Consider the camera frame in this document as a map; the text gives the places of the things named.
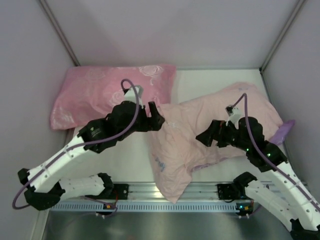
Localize purple princess print pillowcase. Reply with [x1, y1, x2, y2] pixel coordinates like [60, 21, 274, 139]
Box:
[148, 82, 295, 204]

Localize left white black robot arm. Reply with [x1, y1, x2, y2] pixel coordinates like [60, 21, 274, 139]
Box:
[17, 101, 165, 211]

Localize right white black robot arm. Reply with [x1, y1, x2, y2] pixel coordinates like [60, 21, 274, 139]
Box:
[195, 117, 320, 240]

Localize pink rose pattern pillow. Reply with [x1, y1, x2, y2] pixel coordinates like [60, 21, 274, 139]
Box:
[50, 64, 177, 130]

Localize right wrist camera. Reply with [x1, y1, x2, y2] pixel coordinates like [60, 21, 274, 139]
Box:
[225, 105, 243, 125]

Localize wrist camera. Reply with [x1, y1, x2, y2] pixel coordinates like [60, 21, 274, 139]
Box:
[124, 85, 144, 106]
[225, 105, 243, 125]

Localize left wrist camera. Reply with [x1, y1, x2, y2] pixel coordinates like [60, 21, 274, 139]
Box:
[124, 85, 144, 106]

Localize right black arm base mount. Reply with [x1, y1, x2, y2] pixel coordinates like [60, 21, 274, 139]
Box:
[217, 183, 246, 203]

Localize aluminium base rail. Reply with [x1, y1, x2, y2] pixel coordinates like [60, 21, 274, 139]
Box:
[114, 182, 219, 202]

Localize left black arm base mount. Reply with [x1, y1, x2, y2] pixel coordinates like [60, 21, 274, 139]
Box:
[108, 183, 129, 200]

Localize slotted grey cable duct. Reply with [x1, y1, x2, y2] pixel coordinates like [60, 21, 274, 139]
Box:
[50, 201, 240, 213]

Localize right aluminium corner post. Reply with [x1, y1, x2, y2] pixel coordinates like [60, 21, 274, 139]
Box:
[259, 0, 308, 75]

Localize aluminium corner post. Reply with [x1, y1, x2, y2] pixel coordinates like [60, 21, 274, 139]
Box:
[259, 0, 308, 75]
[37, 0, 81, 67]

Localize left aluminium corner post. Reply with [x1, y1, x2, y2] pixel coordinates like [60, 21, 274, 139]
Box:
[37, 0, 81, 67]

